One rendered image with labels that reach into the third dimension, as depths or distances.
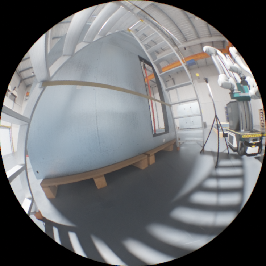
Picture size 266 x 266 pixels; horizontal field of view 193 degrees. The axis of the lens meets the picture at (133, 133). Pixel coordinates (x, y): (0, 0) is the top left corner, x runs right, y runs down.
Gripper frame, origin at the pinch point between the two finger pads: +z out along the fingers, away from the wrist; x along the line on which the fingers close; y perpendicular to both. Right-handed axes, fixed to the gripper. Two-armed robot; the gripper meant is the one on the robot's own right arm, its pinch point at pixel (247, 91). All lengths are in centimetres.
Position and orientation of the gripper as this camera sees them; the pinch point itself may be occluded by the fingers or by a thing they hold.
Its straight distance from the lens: 143.4
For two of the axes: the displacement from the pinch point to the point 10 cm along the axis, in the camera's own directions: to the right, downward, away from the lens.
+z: 1.2, 9.9, 0.5
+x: -6.3, 0.4, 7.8
